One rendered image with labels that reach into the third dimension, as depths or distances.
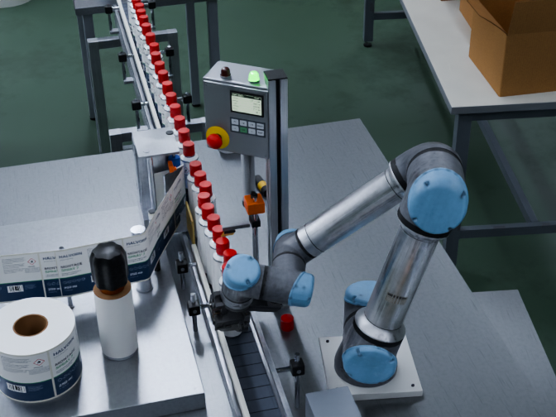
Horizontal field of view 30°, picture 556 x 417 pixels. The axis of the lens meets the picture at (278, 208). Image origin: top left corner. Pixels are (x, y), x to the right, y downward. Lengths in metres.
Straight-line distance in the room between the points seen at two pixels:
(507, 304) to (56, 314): 1.15
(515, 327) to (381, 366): 0.55
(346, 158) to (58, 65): 2.87
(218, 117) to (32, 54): 3.70
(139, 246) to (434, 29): 2.06
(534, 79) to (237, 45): 2.51
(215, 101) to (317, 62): 3.38
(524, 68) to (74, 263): 1.89
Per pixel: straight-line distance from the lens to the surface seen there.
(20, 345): 2.39
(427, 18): 4.41
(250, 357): 2.50
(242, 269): 2.17
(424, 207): 2.04
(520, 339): 2.68
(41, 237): 2.96
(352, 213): 2.23
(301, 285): 2.20
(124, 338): 2.48
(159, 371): 2.48
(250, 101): 2.37
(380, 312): 2.21
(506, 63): 3.78
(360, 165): 3.28
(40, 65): 5.91
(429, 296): 2.77
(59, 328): 2.41
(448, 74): 3.96
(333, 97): 5.41
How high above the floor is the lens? 2.57
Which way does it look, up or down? 34 degrees down
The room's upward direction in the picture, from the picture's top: 1 degrees counter-clockwise
